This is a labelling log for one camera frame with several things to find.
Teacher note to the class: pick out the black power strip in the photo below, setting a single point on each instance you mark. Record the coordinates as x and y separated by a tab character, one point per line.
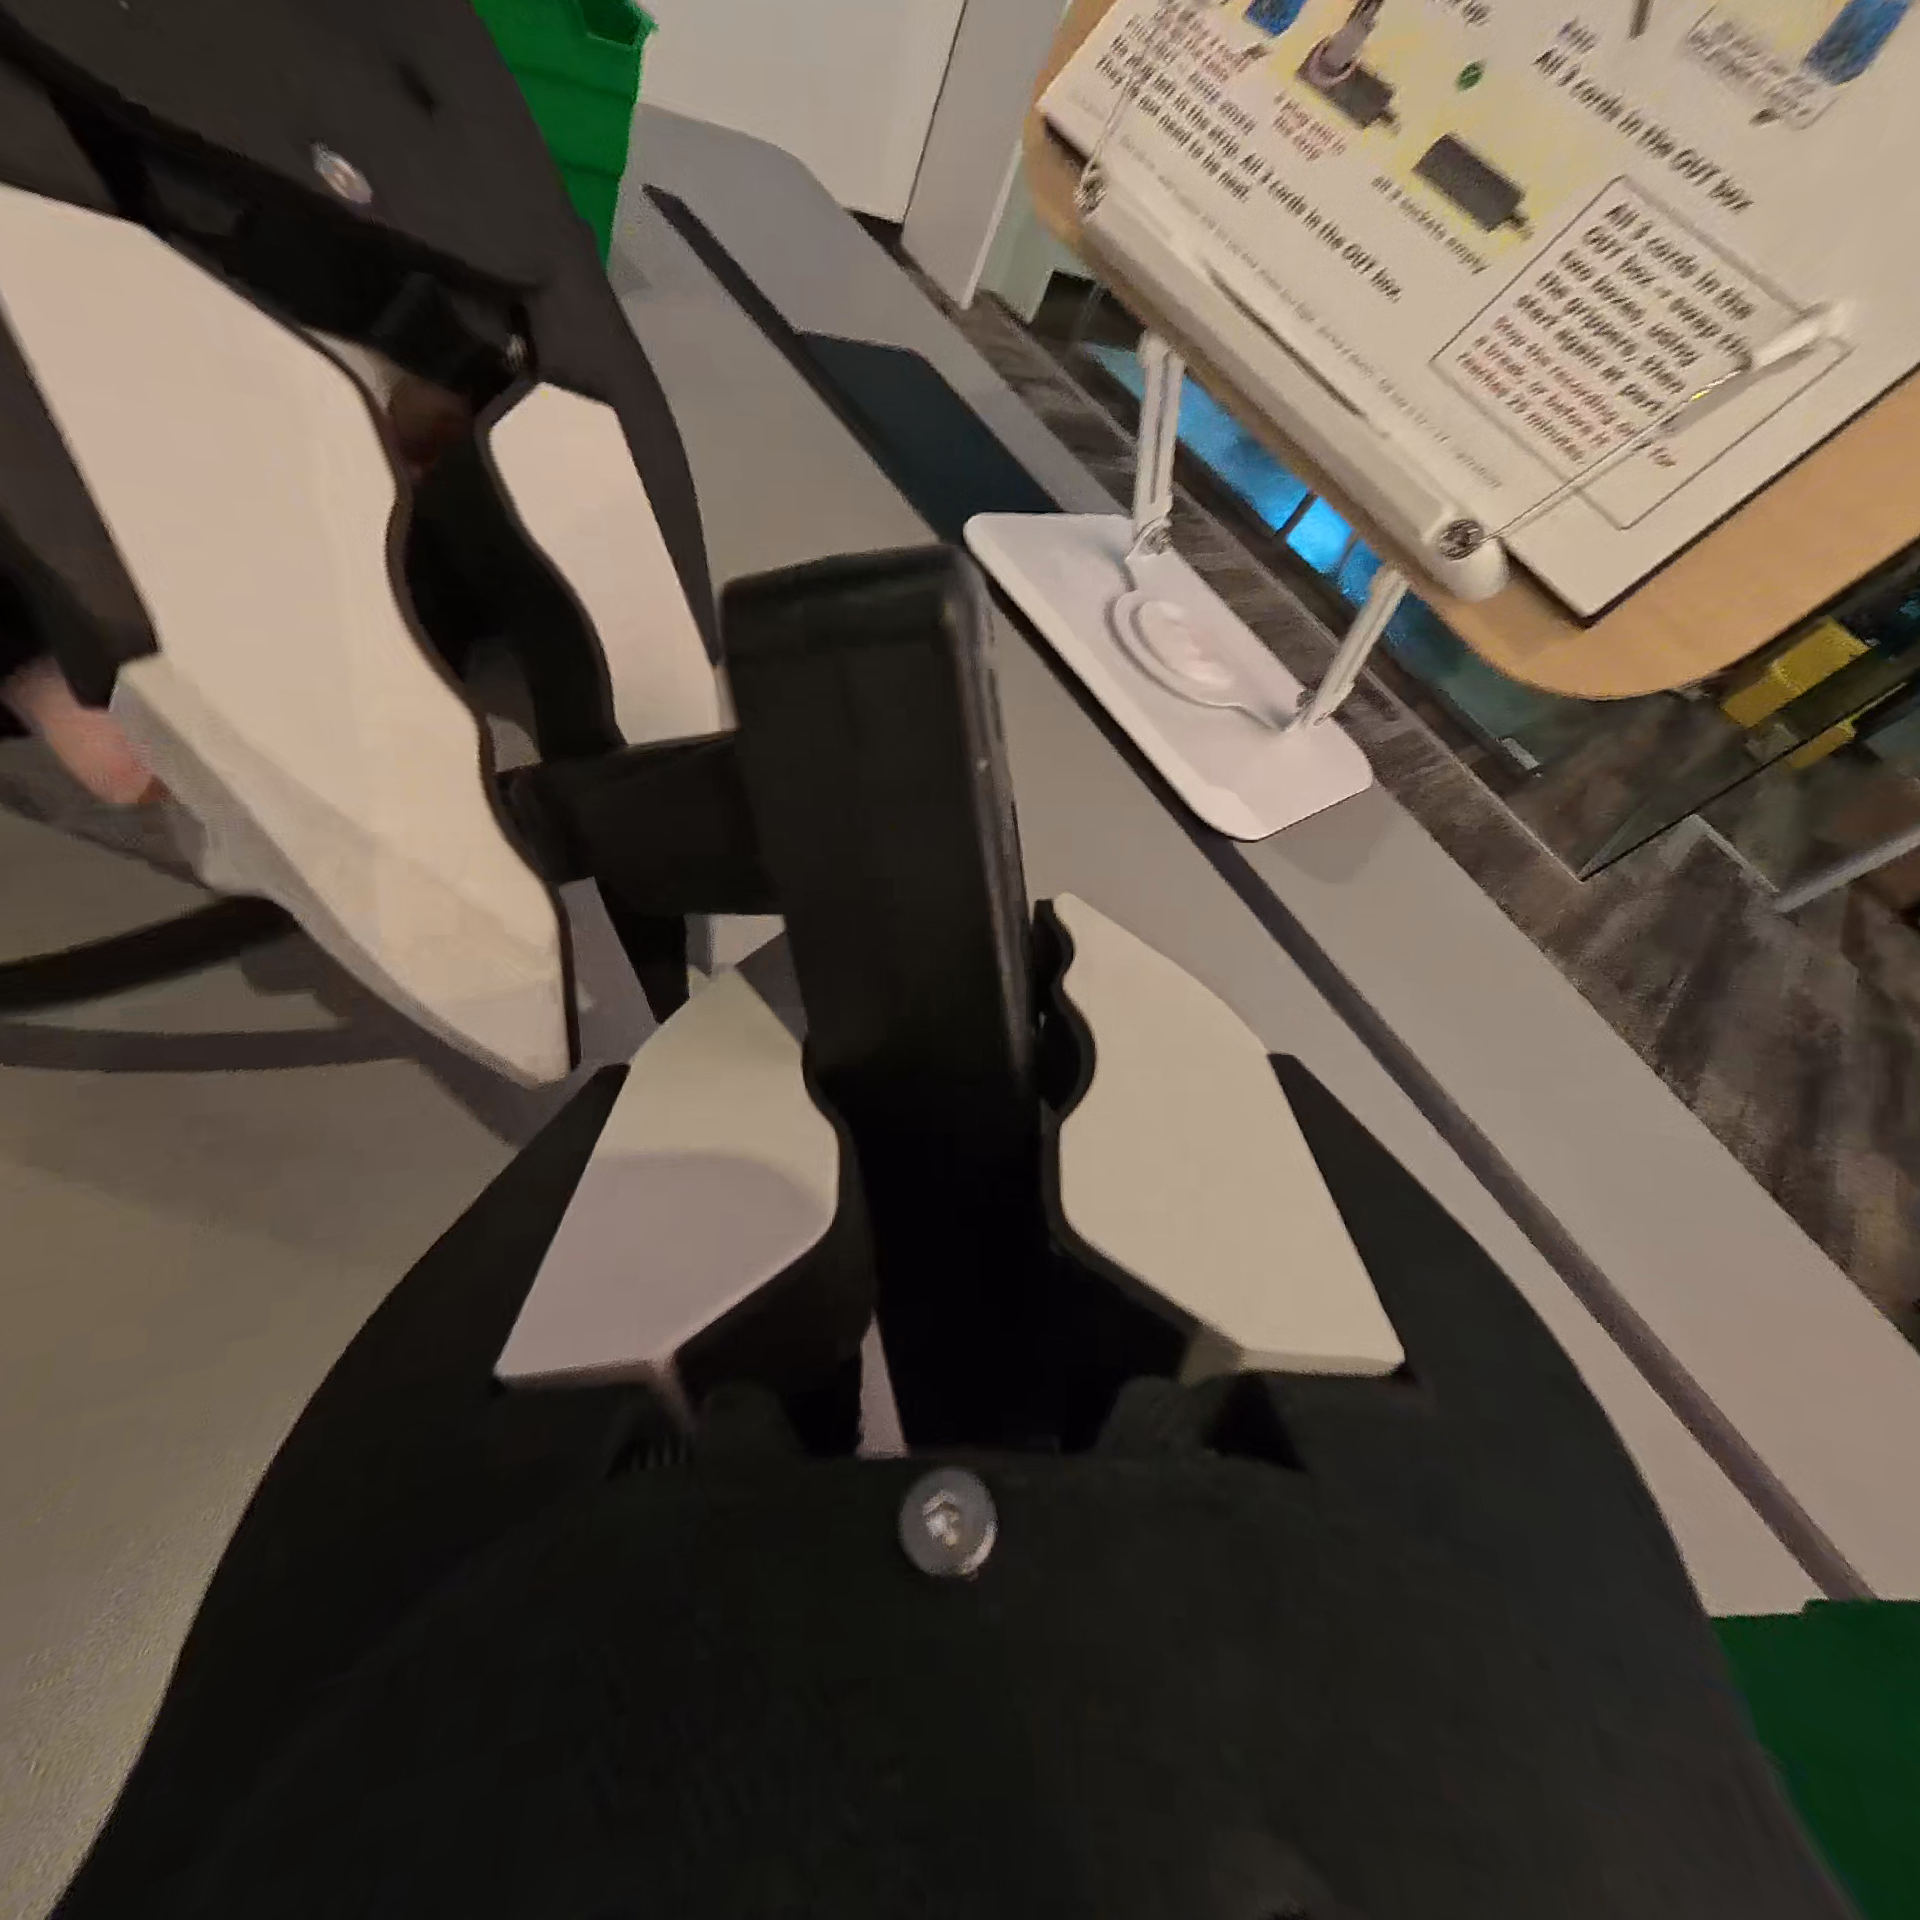
885	840

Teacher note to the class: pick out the glass railing panel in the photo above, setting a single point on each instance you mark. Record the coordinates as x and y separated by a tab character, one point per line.
1724	809

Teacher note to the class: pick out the document holder with white base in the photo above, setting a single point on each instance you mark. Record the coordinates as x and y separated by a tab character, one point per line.
1200	721

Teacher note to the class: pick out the person's left hand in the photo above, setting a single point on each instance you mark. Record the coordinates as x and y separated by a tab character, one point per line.
89	750

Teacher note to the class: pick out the yellow bin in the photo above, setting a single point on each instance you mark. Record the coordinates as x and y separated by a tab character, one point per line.
1800	681

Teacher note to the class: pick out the printed instruction sheet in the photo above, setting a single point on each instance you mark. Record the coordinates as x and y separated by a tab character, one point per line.
1501	225

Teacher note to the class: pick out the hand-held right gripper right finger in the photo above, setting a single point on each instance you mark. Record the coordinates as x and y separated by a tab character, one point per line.
1214	1200

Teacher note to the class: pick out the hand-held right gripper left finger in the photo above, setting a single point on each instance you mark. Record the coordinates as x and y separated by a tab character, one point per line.
676	1200

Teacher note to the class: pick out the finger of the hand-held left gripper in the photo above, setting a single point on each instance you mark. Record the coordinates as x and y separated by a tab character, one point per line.
615	555
285	629

